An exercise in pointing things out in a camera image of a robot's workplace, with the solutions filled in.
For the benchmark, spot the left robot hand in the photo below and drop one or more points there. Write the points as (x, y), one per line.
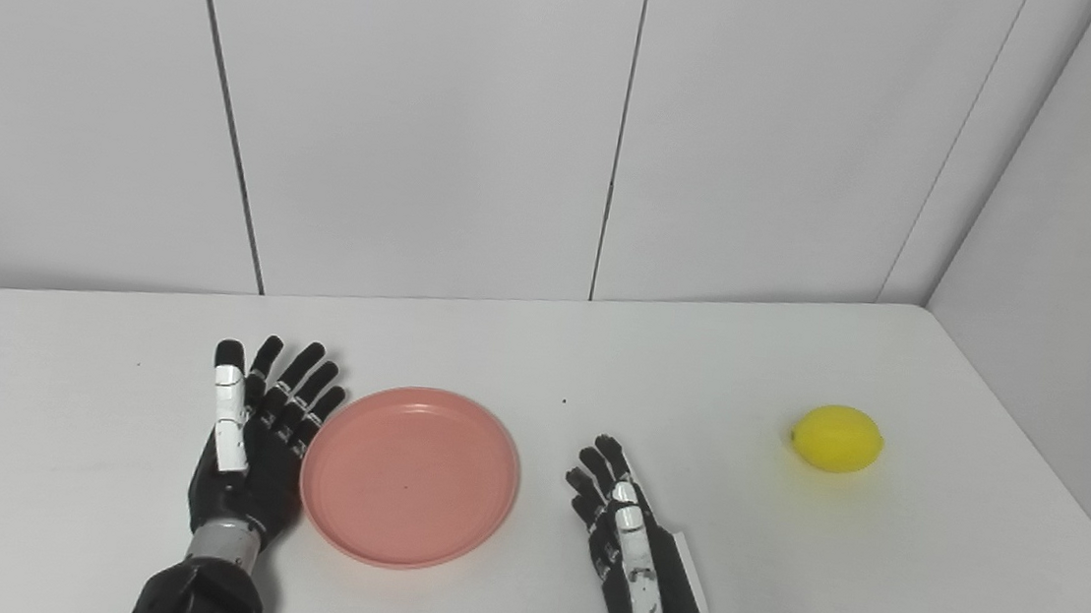
(251, 459)

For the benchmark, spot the yellow lemon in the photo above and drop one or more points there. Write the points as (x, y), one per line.
(837, 438)

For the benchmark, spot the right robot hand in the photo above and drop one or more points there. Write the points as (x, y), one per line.
(641, 572)

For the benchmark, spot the pink plate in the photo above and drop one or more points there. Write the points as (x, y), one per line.
(410, 477)

